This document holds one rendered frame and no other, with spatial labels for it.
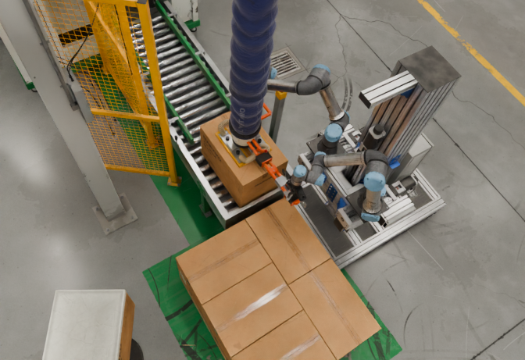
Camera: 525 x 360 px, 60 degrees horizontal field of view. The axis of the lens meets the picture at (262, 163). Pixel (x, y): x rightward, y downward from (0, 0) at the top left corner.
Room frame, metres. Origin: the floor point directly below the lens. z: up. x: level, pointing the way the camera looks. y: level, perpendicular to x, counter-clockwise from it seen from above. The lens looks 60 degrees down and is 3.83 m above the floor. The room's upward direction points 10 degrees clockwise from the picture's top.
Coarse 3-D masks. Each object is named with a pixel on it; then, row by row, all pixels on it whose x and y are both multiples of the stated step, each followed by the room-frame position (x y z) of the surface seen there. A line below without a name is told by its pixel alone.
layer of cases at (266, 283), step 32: (256, 224) 1.34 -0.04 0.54; (288, 224) 1.39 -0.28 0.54; (192, 256) 1.01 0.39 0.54; (224, 256) 1.05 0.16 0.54; (256, 256) 1.09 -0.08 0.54; (288, 256) 1.13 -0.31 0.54; (320, 256) 1.18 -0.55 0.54; (192, 288) 0.78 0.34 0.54; (224, 288) 0.82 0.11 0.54; (256, 288) 0.86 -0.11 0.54; (288, 288) 0.90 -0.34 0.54; (320, 288) 0.94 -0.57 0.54; (352, 288) 0.98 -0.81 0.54; (224, 320) 0.60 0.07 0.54; (256, 320) 0.64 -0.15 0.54; (288, 320) 0.68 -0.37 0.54; (320, 320) 0.71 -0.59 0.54; (352, 320) 0.75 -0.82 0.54; (224, 352) 0.43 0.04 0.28; (256, 352) 0.44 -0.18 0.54; (288, 352) 0.47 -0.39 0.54; (320, 352) 0.50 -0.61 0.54
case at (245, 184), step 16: (208, 128) 1.87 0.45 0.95; (208, 144) 1.79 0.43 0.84; (272, 144) 1.83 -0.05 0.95; (208, 160) 1.80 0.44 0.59; (224, 160) 1.63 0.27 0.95; (272, 160) 1.69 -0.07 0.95; (224, 176) 1.62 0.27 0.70; (240, 176) 1.51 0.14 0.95; (256, 176) 1.54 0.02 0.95; (240, 192) 1.46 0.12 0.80; (256, 192) 1.54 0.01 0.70; (240, 208) 1.45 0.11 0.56
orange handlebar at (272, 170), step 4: (264, 104) 2.08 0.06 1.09; (264, 108) 2.05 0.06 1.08; (268, 108) 2.05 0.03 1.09; (268, 112) 2.00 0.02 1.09; (264, 116) 1.96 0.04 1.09; (252, 140) 1.75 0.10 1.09; (248, 144) 1.70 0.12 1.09; (256, 144) 1.71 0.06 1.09; (252, 148) 1.68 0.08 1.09; (260, 148) 1.69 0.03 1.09; (256, 152) 1.65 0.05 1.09; (264, 164) 1.57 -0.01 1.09; (272, 164) 1.58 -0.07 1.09; (268, 168) 1.54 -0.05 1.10; (272, 168) 1.54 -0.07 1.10; (276, 168) 1.55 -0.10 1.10; (268, 172) 1.52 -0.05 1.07; (272, 172) 1.51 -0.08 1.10; (276, 172) 1.52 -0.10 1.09; (272, 176) 1.49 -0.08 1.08; (276, 176) 1.49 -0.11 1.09; (284, 188) 1.41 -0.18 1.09; (296, 204) 1.31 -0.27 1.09
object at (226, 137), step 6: (216, 132) 1.84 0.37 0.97; (228, 132) 1.85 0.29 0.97; (222, 138) 1.79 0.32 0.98; (228, 138) 1.78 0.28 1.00; (228, 150) 1.70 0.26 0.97; (234, 150) 1.71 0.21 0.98; (240, 150) 1.71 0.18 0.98; (234, 156) 1.65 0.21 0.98; (246, 156) 1.67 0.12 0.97; (240, 162) 1.61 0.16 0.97
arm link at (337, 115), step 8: (320, 64) 2.08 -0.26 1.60; (312, 72) 2.01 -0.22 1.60; (320, 72) 2.01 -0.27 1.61; (328, 72) 2.05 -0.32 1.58; (320, 80) 1.96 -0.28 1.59; (328, 80) 2.01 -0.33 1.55; (328, 88) 1.99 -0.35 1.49; (328, 96) 1.97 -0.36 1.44; (328, 104) 1.95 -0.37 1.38; (336, 104) 1.97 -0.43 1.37; (336, 112) 1.94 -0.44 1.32; (344, 112) 1.97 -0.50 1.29; (336, 120) 1.91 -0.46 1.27; (344, 120) 1.93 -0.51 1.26; (344, 128) 1.88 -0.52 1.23
